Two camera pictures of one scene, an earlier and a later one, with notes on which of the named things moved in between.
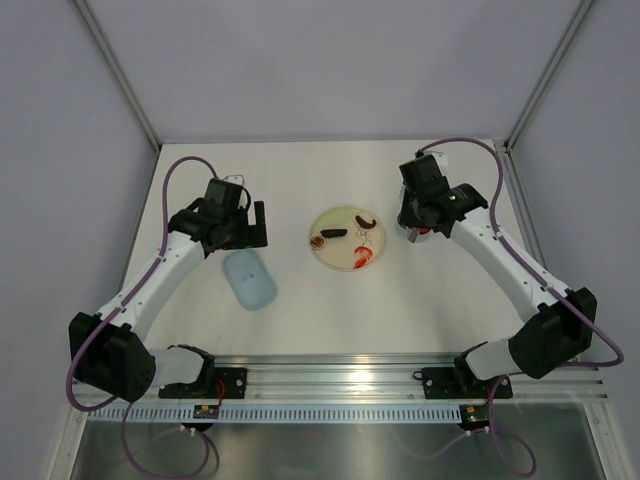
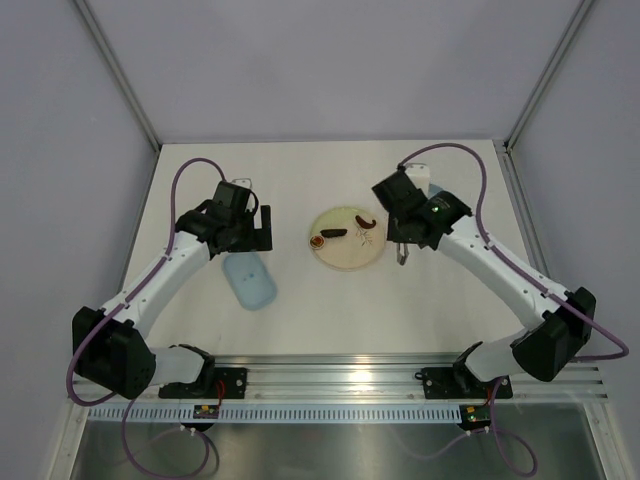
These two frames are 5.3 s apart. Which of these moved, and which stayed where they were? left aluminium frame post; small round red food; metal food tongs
Moved: metal food tongs
Stayed: left aluminium frame post; small round red food
